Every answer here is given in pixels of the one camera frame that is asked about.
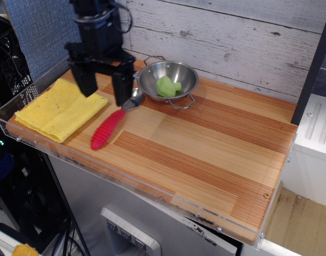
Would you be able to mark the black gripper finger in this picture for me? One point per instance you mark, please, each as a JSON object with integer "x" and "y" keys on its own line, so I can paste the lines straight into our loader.
{"x": 85, "y": 79}
{"x": 122, "y": 83}

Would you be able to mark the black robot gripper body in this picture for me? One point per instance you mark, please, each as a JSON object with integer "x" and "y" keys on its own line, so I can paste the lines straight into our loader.
{"x": 100, "y": 49}

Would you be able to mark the small steel bowl with handles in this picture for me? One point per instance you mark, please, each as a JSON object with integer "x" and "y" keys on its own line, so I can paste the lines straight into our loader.
{"x": 157, "y": 67}

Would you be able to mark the red handled metal spoon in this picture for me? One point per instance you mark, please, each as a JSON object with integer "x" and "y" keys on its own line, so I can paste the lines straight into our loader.
{"x": 104, "y": 131}

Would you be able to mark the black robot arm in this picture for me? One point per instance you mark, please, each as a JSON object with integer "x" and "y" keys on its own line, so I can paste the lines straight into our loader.
{"x": 91, "y": 8}

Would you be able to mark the yellow folded towel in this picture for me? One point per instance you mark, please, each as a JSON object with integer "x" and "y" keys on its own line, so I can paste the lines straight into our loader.
{"x": 60, "y": 111}

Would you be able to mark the green toy vegetable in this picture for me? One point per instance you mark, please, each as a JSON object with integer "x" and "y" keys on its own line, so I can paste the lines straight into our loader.
{"x": 167, "y": 88}

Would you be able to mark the black plastic crate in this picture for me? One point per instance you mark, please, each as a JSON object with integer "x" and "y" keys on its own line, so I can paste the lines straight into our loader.
{"x": 14, "y": 71}

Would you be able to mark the clear acrylic table guard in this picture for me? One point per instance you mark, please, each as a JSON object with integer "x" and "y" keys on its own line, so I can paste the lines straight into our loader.
{"x": 215, "y": 157}

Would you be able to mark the stainless toy fridge cabinet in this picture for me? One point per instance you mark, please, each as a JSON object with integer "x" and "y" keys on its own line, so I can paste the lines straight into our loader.
{"x": 102, "y": 209}

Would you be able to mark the yellow object bottom left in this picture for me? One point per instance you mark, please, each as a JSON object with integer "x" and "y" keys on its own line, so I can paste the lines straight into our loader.
{"x": 24, "y": 250}

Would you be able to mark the black vertical post right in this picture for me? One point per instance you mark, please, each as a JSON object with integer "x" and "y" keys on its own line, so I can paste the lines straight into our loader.
{"x": 310, "y": 79}

